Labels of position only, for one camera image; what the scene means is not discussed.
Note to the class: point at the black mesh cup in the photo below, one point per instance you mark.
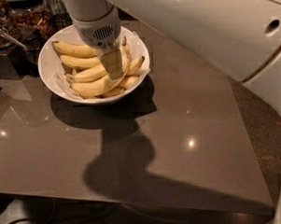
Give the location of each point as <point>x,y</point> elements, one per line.
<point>61,21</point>

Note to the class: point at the bottom small yellow banana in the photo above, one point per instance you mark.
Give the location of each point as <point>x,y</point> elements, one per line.
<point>114,92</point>

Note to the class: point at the small yellow banana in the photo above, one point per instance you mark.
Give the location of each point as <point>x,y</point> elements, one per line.
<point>135,65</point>
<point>114,92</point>

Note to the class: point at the large front yellow banana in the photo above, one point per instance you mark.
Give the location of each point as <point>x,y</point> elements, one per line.
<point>106,83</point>

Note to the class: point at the white paper liner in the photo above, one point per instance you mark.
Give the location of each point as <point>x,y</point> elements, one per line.
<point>60,84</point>

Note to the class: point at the top yellow banana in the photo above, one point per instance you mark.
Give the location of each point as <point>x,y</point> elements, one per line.
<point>79,51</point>

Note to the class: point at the right small yellow banana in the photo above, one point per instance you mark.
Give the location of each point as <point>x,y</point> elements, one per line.
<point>135,65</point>

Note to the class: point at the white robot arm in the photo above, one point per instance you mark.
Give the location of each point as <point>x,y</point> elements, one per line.
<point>242,38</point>

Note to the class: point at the lower right yellow banana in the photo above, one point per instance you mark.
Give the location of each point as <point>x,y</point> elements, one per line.
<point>128,82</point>

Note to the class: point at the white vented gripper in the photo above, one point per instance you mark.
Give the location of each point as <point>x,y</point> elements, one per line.
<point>97,32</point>

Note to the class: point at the white ceramic bowl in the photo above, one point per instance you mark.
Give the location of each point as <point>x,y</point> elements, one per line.
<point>49,59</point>

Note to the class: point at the metal scoop spoon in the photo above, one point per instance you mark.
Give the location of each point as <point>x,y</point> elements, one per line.
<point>4,34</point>

